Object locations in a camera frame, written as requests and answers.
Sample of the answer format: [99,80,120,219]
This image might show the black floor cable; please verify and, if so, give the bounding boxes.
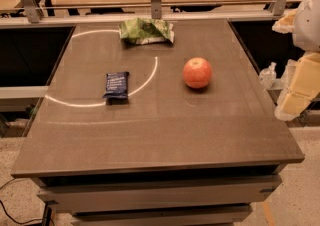
[0,178,46,226]

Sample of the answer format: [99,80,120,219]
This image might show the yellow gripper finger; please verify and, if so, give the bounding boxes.
[275,52,320,121]
[272,9,297,34]

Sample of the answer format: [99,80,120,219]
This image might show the red apple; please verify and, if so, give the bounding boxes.
[183,57,212,89]

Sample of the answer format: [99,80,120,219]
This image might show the clear plastic bottle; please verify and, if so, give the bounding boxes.
[259,62,276,89]

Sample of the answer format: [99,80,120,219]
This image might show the grey metal rail bracket left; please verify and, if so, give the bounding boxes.
[20,0,43,23]

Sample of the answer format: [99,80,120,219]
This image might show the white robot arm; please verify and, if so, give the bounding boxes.
[272,0,320,121]

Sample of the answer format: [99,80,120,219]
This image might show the grey cabinet drawers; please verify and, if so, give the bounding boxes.
[38,168,282,226]

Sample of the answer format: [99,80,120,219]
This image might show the green chip bag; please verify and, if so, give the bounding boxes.
[119,18,174,45]

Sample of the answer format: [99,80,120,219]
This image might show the blue rxbar wrapper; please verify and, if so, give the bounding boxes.
[103,71,129,99]

